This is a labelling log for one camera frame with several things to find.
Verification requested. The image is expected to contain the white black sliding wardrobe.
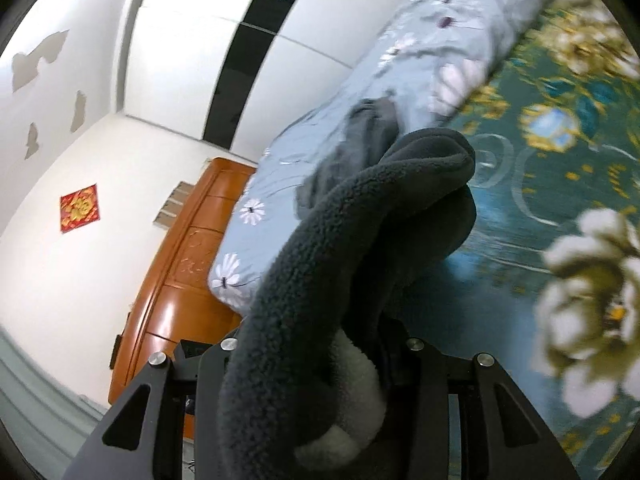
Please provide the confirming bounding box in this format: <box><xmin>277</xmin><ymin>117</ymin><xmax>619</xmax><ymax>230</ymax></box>
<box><xmin>117</xmin><ymin>0</ymin><xmax>404</xmax><ymax>162</ymax></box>

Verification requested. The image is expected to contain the blue floral duvet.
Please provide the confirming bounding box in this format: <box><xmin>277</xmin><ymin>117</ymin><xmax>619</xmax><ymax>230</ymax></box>
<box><xmin>207</xmin><ymin>0</ymin><xmax>548</xmax><ymax>314</ymax></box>

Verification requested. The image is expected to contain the wooden headboard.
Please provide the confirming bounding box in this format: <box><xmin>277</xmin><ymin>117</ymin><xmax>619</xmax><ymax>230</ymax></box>
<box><xmin>106</xmin><ymin>155</ymin><xmax>260</xmax><ymax>406</ymax></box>

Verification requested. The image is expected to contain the dark grey garment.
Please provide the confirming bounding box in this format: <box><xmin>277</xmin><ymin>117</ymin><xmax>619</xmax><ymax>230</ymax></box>
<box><xmin>296</xmin><ymin>98</ymin><xmax>399</xmax><ymax>220</ymax></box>

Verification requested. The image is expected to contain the teal floral bed blanket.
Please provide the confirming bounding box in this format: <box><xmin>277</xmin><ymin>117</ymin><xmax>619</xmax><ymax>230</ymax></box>
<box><xmin>408</xmin><ymin>0</ymin><xmax>639</xmax><ymax>479</ymax></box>

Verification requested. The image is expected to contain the black and white fleece jacket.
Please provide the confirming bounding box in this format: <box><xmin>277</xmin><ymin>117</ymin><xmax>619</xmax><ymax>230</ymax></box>
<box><xmin>217</xmin><ymin>128</ymin><xmax>475</xmax><ymax>479</ymax></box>

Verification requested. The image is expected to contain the wall switch panel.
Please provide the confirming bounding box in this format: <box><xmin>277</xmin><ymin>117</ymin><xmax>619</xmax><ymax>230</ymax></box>
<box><xmin>153</xmin><ymin>181</ymin><xmax>194</xmax><ymax>230</ymax></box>

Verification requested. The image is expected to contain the red fu wall decoration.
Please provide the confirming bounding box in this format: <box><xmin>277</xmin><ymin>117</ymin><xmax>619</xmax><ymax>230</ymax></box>
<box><xmin>60</xmin><ymin>184</ymin><xmax>100</xmax><ymax>233</ymax></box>

